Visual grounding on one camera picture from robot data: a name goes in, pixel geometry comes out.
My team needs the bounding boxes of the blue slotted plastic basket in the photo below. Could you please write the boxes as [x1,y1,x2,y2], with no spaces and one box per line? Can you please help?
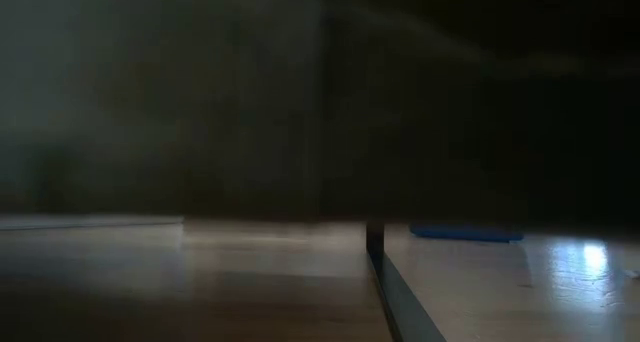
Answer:
[408,223,525,244]

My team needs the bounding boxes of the white plastic basket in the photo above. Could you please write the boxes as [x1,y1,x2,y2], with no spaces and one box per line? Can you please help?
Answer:
[0,0,326,218]

